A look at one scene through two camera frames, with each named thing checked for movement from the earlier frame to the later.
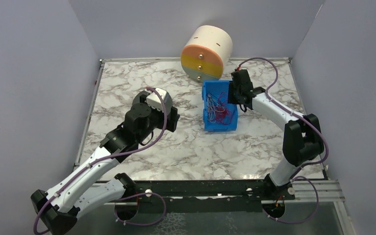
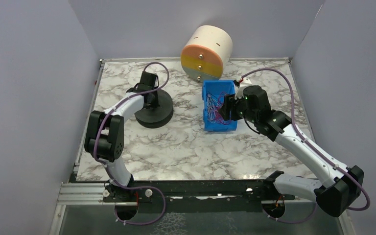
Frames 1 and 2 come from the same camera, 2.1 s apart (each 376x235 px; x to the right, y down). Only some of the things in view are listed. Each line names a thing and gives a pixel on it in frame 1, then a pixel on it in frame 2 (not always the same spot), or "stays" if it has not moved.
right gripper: [236, 92] to [230, 108]
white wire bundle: [211, 112] stays
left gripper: [172, 117] to [151, 98]
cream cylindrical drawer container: [206, 53] stays
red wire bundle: [223, 115] stays
